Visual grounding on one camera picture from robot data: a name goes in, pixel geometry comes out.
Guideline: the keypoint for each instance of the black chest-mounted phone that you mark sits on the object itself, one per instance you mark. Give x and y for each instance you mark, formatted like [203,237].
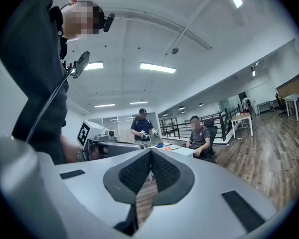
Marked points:
[82,63]

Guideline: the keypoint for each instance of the black office chair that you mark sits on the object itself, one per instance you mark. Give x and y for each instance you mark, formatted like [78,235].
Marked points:
[281,104]
[213,133]

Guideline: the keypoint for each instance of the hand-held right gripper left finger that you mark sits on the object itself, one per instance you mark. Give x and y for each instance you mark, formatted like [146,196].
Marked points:
[129,175]

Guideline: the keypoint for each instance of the wooden table with white legs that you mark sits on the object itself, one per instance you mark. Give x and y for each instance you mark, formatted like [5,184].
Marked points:
[241,117]

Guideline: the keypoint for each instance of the person's left forearm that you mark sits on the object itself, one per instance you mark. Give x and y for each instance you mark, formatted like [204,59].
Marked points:
[69,149]

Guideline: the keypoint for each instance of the black metal railing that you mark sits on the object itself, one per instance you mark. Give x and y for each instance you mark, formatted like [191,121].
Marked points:
[214,123]

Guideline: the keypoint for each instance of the blue cloth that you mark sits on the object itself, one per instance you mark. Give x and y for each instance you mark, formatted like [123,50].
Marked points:
[160,145]

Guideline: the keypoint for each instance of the person's black shirt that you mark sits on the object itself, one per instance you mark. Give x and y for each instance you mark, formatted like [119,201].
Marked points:
[32,71]

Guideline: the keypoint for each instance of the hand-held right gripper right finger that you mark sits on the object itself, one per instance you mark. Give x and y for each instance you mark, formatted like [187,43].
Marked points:
[169,175]

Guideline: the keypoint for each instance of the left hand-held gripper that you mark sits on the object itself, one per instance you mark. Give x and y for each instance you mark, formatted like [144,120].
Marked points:
[88,136]

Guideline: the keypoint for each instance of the orange white box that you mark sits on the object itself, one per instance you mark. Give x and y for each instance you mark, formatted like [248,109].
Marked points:
[168,148]

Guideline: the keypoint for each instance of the dark shelf unit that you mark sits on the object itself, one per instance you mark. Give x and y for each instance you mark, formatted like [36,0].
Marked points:
[168,126]

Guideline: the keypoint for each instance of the black head camera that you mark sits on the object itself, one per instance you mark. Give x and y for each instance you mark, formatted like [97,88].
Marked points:
[108,22]

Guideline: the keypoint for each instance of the person's face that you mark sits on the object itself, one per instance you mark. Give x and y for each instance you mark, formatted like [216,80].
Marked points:
[77,21]

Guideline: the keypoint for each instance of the small white desk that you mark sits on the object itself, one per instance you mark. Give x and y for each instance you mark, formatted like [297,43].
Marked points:
[265,103]

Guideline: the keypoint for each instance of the grey ceiling dome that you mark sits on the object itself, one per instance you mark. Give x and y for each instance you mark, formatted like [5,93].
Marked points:
[175,50]

